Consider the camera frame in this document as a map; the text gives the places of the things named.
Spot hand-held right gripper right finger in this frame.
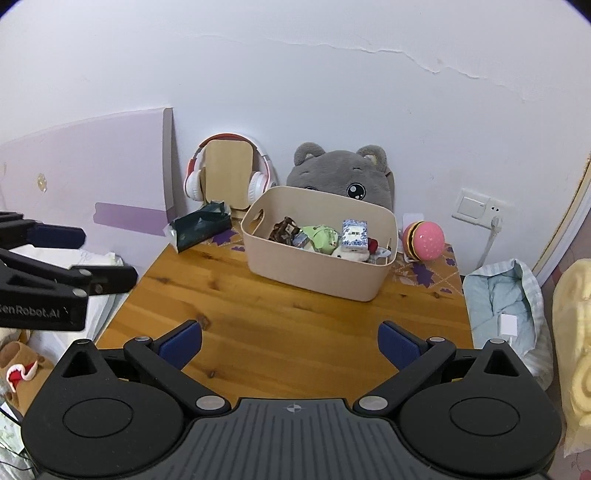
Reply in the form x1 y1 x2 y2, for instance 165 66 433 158
353 320 527 416

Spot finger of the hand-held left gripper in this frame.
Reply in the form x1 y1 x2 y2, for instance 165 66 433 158
0 248 138 298
0 211 87 251

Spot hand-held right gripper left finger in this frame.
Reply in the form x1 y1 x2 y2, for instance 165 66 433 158
58 319 232 416

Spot beige plastic storage bin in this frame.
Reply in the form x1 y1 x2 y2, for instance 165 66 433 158
240 186 400 303

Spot blue white patterned box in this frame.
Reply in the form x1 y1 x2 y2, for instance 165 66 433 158
341 219 370 247

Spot wooden desktop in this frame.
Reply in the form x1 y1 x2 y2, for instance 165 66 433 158
95 226 474 407

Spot brown red plush toy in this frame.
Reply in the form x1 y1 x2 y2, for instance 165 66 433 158
0 340 56 418

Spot lilac white panel board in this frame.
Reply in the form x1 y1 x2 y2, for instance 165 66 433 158
0 107 177 241

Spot white plush toy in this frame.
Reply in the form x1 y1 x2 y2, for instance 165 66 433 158
333 244 370 263

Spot dark green tissue pack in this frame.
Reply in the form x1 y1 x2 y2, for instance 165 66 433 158
167 200 233 254

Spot pink burger toy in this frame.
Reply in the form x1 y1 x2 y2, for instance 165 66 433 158
403 220 446 263

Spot white charger block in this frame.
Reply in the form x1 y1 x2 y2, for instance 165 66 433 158
499 314 521 346

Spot light blue bedding bundle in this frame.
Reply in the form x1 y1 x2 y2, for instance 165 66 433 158
462 258 555 391

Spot green snack packet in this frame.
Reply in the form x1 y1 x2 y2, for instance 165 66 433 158
301 224 341 254

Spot wooden headphone stand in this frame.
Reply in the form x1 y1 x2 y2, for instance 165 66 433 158
199 140 254 220

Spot yellow blanket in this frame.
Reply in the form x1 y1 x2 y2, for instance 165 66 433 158
551 259 591 462

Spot white red headphones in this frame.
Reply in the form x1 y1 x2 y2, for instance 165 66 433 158
184 134 273 204

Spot grey plush toy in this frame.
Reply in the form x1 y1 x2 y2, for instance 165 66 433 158
286 142 395 213

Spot white plug with cable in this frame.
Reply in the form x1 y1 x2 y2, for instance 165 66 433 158
475 216 504 271

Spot white wall socket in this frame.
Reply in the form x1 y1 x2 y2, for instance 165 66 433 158
451 187 507 229

